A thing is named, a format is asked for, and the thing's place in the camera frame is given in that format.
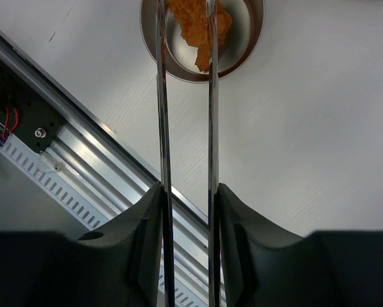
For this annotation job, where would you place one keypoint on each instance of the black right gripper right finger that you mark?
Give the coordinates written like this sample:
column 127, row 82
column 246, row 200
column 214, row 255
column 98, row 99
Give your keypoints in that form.
column 266, row 265

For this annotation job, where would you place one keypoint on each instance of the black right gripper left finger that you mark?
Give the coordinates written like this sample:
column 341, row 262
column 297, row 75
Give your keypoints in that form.
column 116, row 264

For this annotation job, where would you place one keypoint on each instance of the stainless steel tongs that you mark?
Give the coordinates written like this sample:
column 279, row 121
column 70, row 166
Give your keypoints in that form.
column 214, row 259

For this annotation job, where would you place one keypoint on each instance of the stainless steel bowl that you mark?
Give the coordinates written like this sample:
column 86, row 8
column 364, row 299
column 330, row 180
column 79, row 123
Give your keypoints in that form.
column 247, row 21

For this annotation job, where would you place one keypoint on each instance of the orange fried shrimp toy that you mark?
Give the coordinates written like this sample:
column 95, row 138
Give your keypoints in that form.
column 191, row 16

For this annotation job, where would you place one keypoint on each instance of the white slotted cable duct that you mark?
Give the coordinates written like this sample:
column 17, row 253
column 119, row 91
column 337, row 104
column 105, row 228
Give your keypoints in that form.
column 88, row 213

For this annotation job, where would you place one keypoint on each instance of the aluminium front rail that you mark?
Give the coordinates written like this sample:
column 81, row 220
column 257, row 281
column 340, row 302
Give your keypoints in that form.
column 110, row 175

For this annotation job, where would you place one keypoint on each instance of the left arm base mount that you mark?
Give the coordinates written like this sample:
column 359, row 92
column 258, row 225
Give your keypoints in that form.
column 25, row 114

